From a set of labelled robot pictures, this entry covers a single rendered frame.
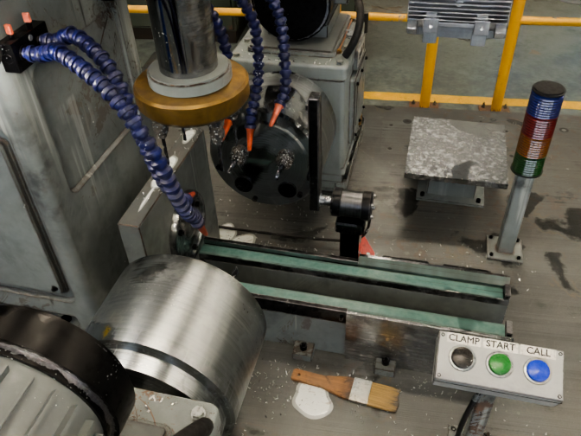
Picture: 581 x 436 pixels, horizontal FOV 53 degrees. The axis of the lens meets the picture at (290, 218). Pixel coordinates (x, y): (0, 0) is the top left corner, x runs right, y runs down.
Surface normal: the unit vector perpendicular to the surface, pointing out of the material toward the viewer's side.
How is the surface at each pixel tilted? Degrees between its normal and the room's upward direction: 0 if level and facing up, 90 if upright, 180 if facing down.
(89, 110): 90
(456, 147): 0
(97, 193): 90
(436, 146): 0
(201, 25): 90
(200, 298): 25
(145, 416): 0
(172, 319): 17
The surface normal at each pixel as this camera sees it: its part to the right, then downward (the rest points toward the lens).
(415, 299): -0.24, 0.64
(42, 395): 0.60, -0.49
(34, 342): 0.34, -0.65
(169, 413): -0.04, -0.76
